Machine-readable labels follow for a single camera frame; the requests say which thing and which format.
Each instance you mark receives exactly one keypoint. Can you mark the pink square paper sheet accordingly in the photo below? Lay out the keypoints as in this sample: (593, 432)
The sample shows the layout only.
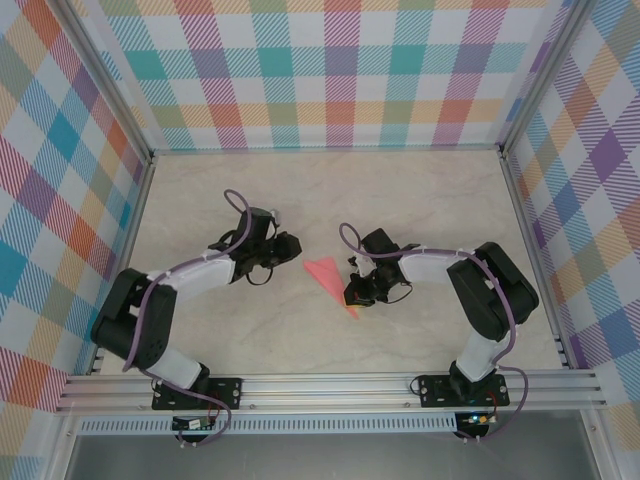
(325, 272)

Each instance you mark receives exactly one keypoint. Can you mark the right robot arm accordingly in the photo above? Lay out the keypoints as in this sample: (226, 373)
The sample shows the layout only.
(495, 295)

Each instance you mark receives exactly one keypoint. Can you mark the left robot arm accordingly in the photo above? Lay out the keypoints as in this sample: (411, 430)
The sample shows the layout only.
(135, 320)

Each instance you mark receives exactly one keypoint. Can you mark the grey metal panel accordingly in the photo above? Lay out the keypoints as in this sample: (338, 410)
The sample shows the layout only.
(325, 457)

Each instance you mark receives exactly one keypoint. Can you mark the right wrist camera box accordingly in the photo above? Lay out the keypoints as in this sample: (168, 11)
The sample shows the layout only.
(361, 265)

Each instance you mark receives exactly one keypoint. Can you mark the thin aluminium wall rail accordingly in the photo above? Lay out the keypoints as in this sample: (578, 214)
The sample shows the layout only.
(300, 149)

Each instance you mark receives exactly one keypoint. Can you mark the long aluminium mounting rail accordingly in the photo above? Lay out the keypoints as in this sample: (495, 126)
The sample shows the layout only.
(325, 392)

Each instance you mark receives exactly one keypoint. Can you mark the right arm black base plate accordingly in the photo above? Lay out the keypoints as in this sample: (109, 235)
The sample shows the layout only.
(432, 392)

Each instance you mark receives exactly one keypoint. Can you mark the aluminium table side rail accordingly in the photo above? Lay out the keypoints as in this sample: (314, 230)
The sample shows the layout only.
(525, 225)
(131, 230)

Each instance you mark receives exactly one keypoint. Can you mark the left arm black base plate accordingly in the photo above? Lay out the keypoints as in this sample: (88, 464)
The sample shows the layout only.
(227, 392)

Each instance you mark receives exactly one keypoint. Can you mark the aluminium frame post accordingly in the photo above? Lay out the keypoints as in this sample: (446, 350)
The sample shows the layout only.
(107, 85)
(542, 80)

